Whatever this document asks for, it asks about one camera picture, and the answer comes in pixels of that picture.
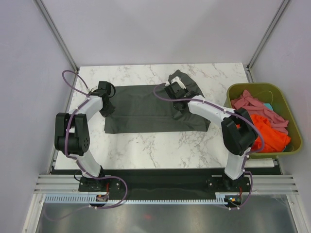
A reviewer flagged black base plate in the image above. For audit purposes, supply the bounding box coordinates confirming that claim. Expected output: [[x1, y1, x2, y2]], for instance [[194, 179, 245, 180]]
[[78, 168, 251, 200]]

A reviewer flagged white slotted cable duct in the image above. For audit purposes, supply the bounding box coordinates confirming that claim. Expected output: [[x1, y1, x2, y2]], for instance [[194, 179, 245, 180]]
[[44, 193, 242, 205]]

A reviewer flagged pink t shirt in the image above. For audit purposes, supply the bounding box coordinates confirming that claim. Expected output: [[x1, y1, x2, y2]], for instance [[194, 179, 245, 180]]
[[230, 90, 289, 134]]

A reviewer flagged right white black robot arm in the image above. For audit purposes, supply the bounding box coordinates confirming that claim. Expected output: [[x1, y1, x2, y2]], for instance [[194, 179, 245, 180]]
[[166, 88, 260, 191]]

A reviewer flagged aluminium front rail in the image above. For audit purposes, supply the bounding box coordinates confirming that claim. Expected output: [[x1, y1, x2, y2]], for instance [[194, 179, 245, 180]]
[[35, 175, 298, 195]]

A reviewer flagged teal cloth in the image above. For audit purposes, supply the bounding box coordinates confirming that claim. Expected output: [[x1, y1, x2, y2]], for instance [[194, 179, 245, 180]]
[[264, 103, 273, 111]]

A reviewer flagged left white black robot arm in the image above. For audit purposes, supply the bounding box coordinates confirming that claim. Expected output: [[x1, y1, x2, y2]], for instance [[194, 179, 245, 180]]
[[54, 89, 115, 191]]

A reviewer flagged dark grey t shirt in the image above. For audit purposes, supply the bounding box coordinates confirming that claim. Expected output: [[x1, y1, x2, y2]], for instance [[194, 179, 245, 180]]
[[104, 85, 210, 134]]

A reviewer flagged olive green plastic bin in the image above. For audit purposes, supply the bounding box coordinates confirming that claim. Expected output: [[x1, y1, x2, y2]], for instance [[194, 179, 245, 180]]
[[225, 83, 303, 159]]

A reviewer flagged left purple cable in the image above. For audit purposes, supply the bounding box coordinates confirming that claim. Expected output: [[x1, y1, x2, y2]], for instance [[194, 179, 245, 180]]
[[45, 69, 129, 221]]

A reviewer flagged left aluminium frame post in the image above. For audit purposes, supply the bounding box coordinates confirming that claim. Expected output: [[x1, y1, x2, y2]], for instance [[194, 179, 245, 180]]
[[33, 0, 79, 71]]

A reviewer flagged orange t shirt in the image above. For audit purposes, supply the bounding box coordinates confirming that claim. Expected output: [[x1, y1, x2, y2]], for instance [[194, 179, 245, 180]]
[[250, 114, 291, 153]]

